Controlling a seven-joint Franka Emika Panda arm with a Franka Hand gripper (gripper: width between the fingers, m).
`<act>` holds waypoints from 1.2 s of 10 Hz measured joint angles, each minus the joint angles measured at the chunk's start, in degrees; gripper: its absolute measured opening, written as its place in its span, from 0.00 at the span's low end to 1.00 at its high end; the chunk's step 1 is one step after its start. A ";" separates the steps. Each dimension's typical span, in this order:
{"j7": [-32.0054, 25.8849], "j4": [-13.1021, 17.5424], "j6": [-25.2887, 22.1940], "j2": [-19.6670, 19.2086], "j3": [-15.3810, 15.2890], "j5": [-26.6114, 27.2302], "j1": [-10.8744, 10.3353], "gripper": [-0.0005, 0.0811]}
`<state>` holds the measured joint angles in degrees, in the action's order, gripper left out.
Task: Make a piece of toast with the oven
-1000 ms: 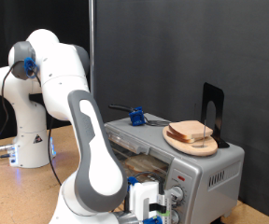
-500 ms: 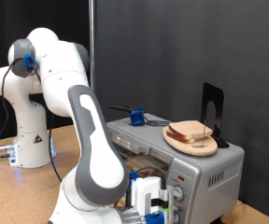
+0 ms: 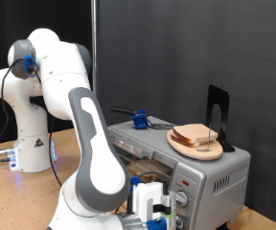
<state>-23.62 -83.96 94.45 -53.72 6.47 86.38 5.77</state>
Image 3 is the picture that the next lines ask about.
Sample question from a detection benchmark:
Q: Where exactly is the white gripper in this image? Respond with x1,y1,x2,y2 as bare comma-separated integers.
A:
131,181,165,223

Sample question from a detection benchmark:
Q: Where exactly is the blue cable clip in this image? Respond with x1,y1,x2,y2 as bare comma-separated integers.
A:
22,55,39,79

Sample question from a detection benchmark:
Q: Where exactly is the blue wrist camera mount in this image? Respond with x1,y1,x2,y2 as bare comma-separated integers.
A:
146,217,169,230

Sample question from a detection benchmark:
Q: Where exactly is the thin metal pin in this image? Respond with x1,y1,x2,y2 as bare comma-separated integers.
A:
206,123,213,152

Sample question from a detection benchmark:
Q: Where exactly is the white bread slice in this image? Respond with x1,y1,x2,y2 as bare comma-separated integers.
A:
127,158,173,182
170,133,207,149
172,123,219,145

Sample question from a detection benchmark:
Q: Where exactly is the vertical metal pole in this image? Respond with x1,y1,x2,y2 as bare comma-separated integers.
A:
91,0,99,97

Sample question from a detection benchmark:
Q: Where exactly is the spatula with blue block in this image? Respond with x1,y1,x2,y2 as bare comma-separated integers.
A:
110,105,177,131

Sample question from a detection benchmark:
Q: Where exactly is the black metal bookend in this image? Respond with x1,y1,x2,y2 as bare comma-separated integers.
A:
205,84,236,153

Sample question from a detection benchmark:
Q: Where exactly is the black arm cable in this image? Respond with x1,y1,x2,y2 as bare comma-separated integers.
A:
0,58,171,196

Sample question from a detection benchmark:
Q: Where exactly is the round wooden plate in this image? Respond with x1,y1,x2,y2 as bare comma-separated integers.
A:
166,128,224,162

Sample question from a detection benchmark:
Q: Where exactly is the silver oven knob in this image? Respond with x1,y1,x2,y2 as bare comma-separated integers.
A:
175,215,185,230
175,191,190,209

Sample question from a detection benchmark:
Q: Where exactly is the silver toaster oven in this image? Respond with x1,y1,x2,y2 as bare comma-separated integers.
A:
106,116,251,230

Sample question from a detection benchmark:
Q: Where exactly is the glass oven door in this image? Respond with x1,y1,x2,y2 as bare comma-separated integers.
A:
108,127,179,190

